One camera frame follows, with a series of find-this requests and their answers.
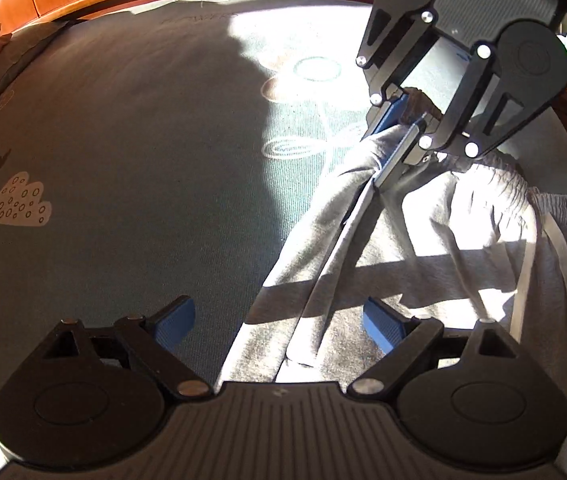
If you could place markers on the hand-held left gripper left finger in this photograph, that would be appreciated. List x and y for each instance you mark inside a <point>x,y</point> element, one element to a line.
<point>176,322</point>

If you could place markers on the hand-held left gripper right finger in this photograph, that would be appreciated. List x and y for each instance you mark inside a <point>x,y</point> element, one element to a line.
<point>381,325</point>

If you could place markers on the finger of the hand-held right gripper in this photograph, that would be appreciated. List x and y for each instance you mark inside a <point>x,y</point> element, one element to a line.
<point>388,117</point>
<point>396,160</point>

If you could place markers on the grey sweatpants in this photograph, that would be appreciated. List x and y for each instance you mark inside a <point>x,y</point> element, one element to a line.
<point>413,220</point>

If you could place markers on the teal floral bed sheet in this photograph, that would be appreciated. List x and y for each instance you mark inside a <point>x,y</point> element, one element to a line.
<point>113,160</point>

